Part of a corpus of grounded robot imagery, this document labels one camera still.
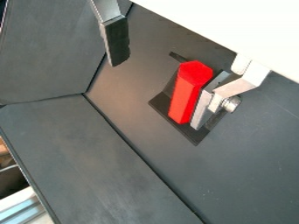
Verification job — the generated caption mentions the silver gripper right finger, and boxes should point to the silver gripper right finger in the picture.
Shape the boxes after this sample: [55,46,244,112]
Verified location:
[191,54,271,130]

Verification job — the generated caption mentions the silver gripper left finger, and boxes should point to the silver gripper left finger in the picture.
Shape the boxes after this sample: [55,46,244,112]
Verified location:
[88,0,131,67]

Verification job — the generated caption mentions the red hexagon prism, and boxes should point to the red hexagon prism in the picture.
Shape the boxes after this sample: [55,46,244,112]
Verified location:
[168,60,212,124]

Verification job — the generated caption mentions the black curved holder stand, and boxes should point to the black curved holder stand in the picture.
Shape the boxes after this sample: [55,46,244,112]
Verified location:
[148,52,230,145]

